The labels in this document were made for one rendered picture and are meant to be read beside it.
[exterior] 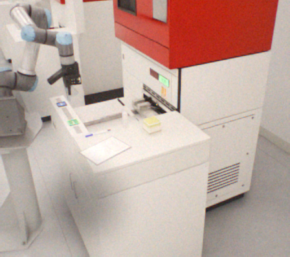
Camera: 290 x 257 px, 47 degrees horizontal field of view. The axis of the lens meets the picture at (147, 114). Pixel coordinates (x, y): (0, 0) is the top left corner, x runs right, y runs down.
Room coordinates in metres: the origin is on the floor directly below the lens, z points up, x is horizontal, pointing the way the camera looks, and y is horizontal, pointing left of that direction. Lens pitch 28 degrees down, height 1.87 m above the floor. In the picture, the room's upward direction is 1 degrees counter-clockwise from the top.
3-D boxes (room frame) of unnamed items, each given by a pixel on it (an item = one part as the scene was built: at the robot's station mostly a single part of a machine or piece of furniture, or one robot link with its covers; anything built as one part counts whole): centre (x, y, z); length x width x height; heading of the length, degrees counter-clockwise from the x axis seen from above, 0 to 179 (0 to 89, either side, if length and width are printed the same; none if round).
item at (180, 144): (1.47, 0.03, 0.89); 0.62 x 0.35 x 0.14; 116
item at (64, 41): (1.65, 0.41, 1.41); 0.09 x 0.08 x 0.11; 32
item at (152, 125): (1.53, -0.02, 1.00); 0.07 x 0.07 x 0.07; 29
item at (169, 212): (1.74, 0.18, 0.41); 0.97 x 0.64 x 0.82; 26
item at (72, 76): (1.65, 0.40, 1.25); 0.09 x 0.08 x 0.12; 116
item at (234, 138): (2.28, -0.30, 0.41); 0.82 x 0.71 x 0.82; 26
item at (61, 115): (1.76, 0.47, 0.89); 0.55 x 0.09 x 0.14; 26
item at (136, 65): (2.13, 0.00, 1.02); 0.82 x 0.03 x 0.40; 26
